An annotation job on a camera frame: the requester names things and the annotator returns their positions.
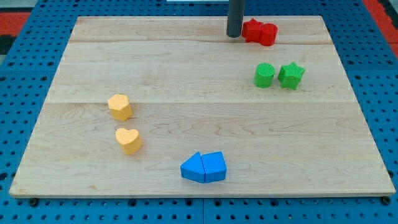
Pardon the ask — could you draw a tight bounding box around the yellow heart block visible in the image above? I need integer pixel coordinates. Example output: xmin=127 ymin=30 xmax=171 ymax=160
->
xmin=115 ymin=128 xmax=142 ymax=155

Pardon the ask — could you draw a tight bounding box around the yellow hexagon block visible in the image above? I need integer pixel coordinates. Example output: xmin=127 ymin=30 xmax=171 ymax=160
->
xmin=108 ymin=94 xmax=133 ymax=121

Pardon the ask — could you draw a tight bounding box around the blue pentagon block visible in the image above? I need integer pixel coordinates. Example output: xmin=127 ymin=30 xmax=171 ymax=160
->
xmin=201 ymin=151 xmax=227 ymax=183

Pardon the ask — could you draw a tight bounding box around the blue triangle block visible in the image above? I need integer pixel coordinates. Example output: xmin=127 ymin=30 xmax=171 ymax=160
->
xmin=180 ymin=152 xmax=205 ymax=184

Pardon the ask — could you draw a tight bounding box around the light wooden board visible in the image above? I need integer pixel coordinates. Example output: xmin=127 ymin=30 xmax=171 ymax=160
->
xmin=9 ymin=16 xmax=396 ymax=198

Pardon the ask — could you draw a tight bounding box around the green cylinder block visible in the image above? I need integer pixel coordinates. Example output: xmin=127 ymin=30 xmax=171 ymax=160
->
xmin=254 ymin=63 xmax=275 ymax=88

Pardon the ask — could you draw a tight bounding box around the red star block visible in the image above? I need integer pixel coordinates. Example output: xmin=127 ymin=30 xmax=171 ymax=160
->
xmin=241 ymin=19 xmax=263 ymax=42

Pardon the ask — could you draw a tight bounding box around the green star block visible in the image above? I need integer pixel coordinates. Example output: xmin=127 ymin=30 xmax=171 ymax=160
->
xmin=277 ymin=62 xmax=305 ymax=90

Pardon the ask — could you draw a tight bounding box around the red cylinder block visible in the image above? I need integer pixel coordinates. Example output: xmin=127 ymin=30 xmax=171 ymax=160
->
xmin=259 ymin=23 xmax=278 ymax=46

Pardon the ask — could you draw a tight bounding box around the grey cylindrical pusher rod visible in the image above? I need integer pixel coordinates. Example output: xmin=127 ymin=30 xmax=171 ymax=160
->
xmin=226 ymin=0 xmax=245 ymax=38

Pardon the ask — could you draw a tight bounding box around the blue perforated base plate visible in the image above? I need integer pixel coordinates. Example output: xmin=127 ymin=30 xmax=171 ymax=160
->
xmin=1 ymin=0 xmax=397 ymax=223

